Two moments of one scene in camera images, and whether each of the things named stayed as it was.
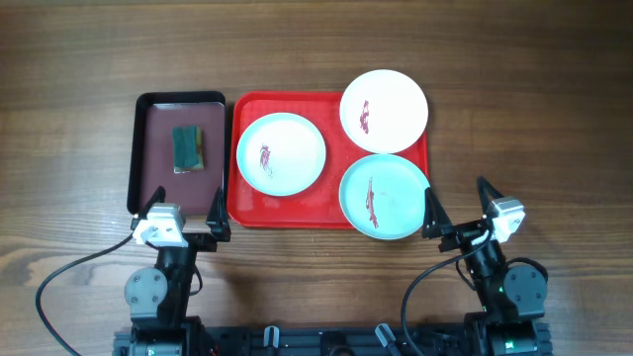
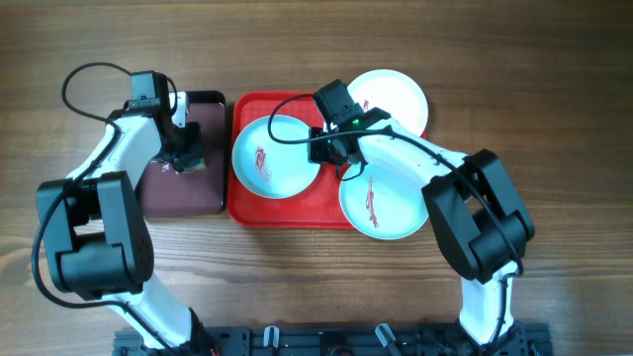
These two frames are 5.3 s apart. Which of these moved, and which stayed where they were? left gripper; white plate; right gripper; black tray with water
Moved: left gripper; right gripper
Stayed: black tray with water; white plate
